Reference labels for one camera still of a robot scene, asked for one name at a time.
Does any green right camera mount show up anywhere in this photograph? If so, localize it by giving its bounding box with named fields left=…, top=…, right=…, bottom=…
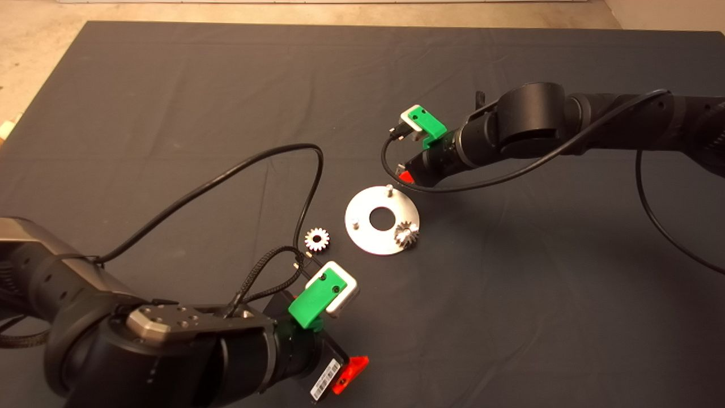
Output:
left=407, top=106, right=448, bottom=149

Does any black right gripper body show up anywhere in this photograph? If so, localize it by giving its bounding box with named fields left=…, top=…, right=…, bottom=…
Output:
left=405, top=144, right=454, bottom=188

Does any black braided cable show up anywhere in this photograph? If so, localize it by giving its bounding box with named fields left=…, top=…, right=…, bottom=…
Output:
left=227, top=245, right=309, bottom=318
left=0, top=317, right=49, bottom=349

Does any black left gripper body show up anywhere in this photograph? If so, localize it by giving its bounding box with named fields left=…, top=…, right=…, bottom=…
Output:
left=262, top=291, right=349, bottom=404

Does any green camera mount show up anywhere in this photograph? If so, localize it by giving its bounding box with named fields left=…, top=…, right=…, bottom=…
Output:
left=407, top=106, right=448, bottom=149
left=288, top=269, right=347, bottom=330

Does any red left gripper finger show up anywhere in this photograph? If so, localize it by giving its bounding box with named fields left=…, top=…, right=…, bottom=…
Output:
left=332, top=355, right=370, bottom=396

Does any white camera box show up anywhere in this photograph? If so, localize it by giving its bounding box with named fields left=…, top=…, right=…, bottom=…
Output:
left=400, top=105, right=425, bottom=141
left=306, top=261, right=360, bottom=318

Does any round metal carrier plate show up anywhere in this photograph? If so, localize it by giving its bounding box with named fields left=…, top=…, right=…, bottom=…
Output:
left=345, top=185, right=421, bottom=257

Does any thin black cable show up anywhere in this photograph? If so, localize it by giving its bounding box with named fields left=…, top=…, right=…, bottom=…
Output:
left=636, top=148, right=725, bottom=277

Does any white left camera box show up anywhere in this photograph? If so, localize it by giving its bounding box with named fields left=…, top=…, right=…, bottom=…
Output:
left=306, top=261, right=360, bottom=318

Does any dark grey table cloth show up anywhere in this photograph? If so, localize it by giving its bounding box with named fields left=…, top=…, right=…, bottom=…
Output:
left=0, top=22, right=725, bottom=408

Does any green left camera mount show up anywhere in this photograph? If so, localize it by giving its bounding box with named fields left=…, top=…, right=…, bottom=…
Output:
left=288, top=269, right=347, bottom=330

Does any white right camera box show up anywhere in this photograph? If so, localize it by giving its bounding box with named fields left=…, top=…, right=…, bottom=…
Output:
left=400, top=105, right=425, bottom=141

